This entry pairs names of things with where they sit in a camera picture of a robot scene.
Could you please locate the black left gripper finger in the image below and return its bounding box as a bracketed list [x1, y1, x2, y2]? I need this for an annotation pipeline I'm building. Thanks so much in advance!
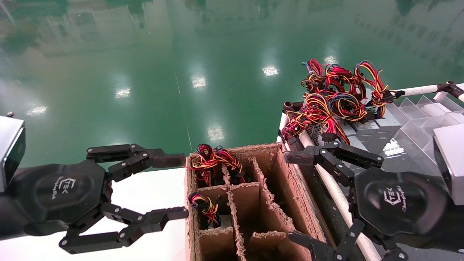
[59, 202, 189, 254]
[86, 144, 186, 182]

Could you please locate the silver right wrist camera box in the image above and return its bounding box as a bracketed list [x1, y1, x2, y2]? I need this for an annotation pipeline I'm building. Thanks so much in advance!
[433, 123, 464, 206]

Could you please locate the short white cart pipe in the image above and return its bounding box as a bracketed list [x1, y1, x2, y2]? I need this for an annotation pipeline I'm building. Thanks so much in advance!
[277, 112, 289, 143]

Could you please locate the black pipe joint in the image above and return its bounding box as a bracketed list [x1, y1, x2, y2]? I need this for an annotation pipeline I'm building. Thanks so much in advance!
[437, 80, 464, 98]

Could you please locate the clear plastic divider tray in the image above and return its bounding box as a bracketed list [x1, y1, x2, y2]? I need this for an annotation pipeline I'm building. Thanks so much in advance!
[382, 95, 464, 174]

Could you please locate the white padded cart pipe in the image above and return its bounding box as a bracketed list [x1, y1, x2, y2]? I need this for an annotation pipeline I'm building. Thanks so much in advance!
[391, 84, 440, 96]

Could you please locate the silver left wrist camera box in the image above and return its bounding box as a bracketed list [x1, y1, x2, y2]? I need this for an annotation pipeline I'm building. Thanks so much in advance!
[0, 115, 26, 192]

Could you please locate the grey power supply with wires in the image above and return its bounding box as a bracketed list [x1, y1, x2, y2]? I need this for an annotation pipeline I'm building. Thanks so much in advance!
[301, 59, 365, 96]
[216, 145, 247, 185]
[355, 60, 402, 153]
[188, 192, 232, 230]
[186, 144, 219, 186]
[328, 92, 381, 145]

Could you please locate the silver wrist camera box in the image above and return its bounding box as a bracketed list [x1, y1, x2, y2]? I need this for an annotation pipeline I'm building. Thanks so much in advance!
[0, 115, 26, 192]
[433, 123, 464, 206]

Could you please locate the brown cardboard divider box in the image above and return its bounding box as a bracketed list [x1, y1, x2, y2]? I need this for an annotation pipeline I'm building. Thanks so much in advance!
[184, 142, 328, 261]

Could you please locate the long white cart pipe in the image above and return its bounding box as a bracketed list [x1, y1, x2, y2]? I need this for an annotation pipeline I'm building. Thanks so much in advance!
[299, 130, 382, 261]

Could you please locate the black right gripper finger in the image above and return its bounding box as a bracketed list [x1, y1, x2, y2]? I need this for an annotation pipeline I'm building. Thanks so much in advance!
[288, 219, 409, 261]
[284, 140, 384, 187]

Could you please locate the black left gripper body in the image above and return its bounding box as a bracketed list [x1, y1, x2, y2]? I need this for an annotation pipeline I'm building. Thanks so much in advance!
[0, 161, 112, 240]

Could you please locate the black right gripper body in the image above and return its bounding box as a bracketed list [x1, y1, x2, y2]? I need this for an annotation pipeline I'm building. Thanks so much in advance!
[353, 167, 464, 251]

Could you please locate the mesh-faced grey power supply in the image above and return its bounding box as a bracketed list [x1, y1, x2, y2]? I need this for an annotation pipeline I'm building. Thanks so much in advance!
[282, 93, 363, 153]

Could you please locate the black cart side rail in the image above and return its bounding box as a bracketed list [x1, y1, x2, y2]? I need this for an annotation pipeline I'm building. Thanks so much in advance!
[286, 138, 363, 261]

